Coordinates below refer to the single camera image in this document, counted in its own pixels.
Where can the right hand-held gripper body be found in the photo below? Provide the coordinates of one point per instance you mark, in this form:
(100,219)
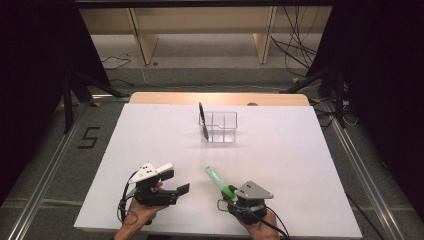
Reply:
(254,192)

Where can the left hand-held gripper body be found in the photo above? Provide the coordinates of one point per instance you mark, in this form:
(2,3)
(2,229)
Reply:
(145,173)

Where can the white stick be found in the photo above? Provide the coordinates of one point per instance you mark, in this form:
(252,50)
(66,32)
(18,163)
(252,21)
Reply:
(165,167)

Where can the green marker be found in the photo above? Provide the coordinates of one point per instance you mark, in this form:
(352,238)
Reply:
(216,178)

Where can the clear plastic pen holder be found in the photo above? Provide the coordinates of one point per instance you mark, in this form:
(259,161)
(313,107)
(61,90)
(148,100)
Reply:
(226,133)

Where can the black pen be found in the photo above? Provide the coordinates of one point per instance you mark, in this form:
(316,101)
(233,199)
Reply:
(203,121)

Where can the person's right hand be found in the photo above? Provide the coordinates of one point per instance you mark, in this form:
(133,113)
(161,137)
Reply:
(265,230)

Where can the person's left hand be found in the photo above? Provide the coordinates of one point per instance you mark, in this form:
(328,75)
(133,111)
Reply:
(136,216)

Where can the white table cover sheet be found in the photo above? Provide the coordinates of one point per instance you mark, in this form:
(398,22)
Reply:
(166,140)

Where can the yellow tape piece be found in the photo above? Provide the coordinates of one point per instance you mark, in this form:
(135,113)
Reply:
(295,80)
(96,104)
(316,100)

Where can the black metal stand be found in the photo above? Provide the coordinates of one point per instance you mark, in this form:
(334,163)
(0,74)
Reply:
(68,103)
(339,96)

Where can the black curtain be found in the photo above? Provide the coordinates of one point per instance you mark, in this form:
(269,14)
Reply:
(33,83)
(383,83)

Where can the beige wooden shelf unit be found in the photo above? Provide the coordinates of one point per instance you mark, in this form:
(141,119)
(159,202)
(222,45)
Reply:
(200,20)

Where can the aluminium floor rail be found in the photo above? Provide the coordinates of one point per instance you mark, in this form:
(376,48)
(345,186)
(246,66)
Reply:
(363,176)
(46,176)

